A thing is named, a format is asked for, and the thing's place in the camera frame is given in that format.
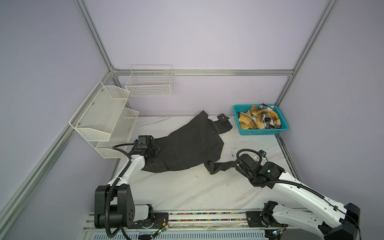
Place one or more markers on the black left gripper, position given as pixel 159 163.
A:
pixel 156 149

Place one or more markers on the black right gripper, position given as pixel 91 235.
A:
pixel 238 171

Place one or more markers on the dark grey pinstriped shirt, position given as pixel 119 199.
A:
pixel 196 143

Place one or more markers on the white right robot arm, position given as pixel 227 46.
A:
pixel 306 204

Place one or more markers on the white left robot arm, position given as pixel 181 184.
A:
pixel 114 202

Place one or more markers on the teal plastic basket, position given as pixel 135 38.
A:
pixel 245 108

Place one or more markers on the white mesh two-tier shelf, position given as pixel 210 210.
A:
pixel 104 120

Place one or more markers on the yellow plaid shirt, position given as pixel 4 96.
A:
pixel 260 118

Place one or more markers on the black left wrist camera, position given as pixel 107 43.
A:
pixel 145 142

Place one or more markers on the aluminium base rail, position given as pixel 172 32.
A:
pixel 192 225

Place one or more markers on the white wire wall basket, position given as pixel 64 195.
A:
pixel 150 81

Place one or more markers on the aluminium frame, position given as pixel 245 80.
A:
pixel 16 205

